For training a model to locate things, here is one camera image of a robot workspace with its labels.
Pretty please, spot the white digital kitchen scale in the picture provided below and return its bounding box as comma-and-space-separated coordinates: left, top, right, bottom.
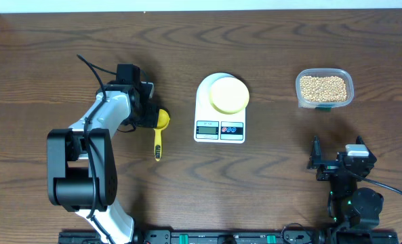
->
193, 73, 246, 144

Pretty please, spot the yellow bowl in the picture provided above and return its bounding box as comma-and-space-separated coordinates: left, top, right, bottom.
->
209, 77, 249, 115

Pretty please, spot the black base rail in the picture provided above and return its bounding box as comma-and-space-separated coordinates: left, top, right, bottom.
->
58, 229, 400, 244

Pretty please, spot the yellow measuring scoop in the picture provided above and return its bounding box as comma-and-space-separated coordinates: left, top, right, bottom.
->
154, 109, 170, 161

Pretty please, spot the green tape piece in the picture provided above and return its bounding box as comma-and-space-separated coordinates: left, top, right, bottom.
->
315, 107, 331, 112

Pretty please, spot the soybeans pile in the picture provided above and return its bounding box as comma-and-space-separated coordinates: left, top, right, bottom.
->
300, 76, 347, 102

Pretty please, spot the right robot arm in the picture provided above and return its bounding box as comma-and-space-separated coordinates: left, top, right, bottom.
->
308, 136, 399, 244

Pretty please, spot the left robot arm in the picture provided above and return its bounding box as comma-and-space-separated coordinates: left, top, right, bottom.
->
47, 79, 159, 243

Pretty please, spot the clear plastic container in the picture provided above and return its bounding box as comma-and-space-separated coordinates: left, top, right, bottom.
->
296, 68, 355, 110

